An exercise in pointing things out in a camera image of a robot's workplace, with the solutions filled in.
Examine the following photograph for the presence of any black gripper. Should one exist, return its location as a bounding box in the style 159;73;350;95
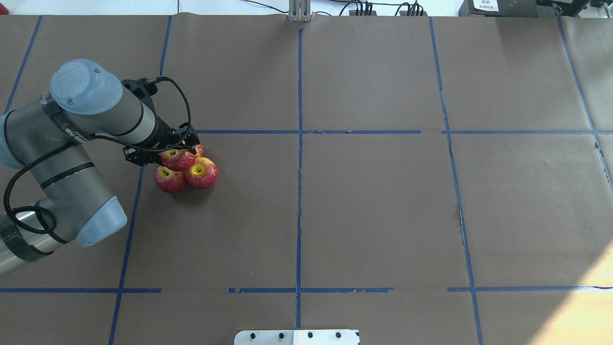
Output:
121;78;201;167

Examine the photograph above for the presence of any red yellow carried apple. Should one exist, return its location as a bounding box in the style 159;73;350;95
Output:
159;149;198;171

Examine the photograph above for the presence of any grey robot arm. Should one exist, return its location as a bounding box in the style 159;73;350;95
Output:
1;59;200;275

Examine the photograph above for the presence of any red yellow top apple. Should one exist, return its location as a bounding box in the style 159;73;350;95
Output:
193;143;204;158

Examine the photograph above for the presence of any red yellow left apple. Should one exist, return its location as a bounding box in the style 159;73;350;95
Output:
155;166;187;194

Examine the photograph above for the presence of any red yellow right apple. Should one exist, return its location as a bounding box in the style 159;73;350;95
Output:
184;157;218;189

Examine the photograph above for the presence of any brown paper table cover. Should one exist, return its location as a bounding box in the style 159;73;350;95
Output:
1;14;612;345

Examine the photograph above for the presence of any dark equipment box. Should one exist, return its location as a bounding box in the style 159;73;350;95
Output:
458;0;538;18

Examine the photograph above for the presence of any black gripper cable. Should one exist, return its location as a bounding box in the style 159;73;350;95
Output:
3;77;193;252

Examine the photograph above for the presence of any aluminium profile post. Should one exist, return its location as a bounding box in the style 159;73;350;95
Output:
287;0;313;23

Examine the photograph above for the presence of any white metal base plate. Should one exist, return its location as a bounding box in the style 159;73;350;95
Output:
234;328;361;345

